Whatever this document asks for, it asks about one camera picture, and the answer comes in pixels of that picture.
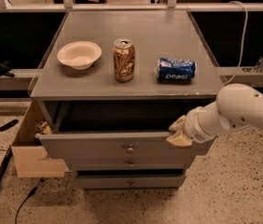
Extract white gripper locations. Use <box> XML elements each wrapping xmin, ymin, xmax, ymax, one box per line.
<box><xmin>166</xmin><ymin>106</ymin><xmax>217</xmax><ymax>147</ymax></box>

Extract grey top drawer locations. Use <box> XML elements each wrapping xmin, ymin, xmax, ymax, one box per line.
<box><xmin>40</xmin><ymin>102</ymin><xmax>211</xmax><ymax>163</ymax></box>

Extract grey drawer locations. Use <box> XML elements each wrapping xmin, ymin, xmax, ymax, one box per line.
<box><xmin>76</xmin><ymin>175</ymin><xmax>186</xmax><ymax>189</ymax></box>
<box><xmin>67</xmin><ymin>158</ymin><xmax>193</xmax><ymax>171</ymax></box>
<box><xmin>40</xmin><ymin>102</ymin><xmax>211</xmax><ymax>163</ymax></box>

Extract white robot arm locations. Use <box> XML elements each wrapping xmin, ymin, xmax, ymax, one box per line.
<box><xmin>167</xmin><ymin>84</ymin><xmax>263</xmax><ymax>147</ymax></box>

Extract grey drawer cabinet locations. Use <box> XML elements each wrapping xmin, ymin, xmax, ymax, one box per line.
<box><xmin>31</xmin><ymin>10</ymin><xmax>223</xmax><ymax>189</ymax></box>

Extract grey bottom drawer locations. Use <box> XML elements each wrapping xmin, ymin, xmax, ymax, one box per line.
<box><xmin>76</xmin><ymin>175</ymin><xmax>186</xmax><ymax>189</ymax></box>

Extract grey middle drawer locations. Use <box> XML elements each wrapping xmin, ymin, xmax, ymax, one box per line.
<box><xmin>67</xmin><ymin>158</ymin><xmax>193</xmax><ymax>171</ymax></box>

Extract blue pepsi can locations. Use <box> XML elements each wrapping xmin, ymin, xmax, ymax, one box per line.
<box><xmin>156</xmin><ymin>57</ymin><xmax>196</xmax><ymax>81</ymax></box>

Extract gold soda can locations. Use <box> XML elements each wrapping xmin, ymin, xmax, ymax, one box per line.
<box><xmin>113</xmin><ymin>38</ymin><xmax>135</xmax><ymax>82</ymax></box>

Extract white paper bowl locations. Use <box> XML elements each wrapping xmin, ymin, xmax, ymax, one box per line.
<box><xmin>57</xmin><ymin>41</ymin><xmax>102</xmax><ymax>70</ymax></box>

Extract crumpled items in box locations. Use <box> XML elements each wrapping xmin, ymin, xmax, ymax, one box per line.
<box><xmin>35</xmin><ymin>121</ymin><xmax>52</xmax><ymax>139</ymax></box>

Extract cardboard box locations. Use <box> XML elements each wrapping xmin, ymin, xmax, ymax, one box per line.
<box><xmin>11</xmin><ymin>102</ymin><xmax>69</xmax><ymax>178</ymax></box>

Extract black marker on floor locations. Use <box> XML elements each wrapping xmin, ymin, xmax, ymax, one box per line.
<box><xmin>0</xmin><ymin>119</ymin><xmax>19</xmax><ymax>132</ymax></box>

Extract white cable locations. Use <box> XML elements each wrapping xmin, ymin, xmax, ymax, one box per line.
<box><xmin>221</xmin><ymin>0</ymin><xmax>249</xmax><ymax>86</ymax></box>

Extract black cable on floor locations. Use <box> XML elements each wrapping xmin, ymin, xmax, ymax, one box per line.
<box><xmin>14</xmin><ymin>177</ymin><xmax>43</xmax><ymax>224</ymax></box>

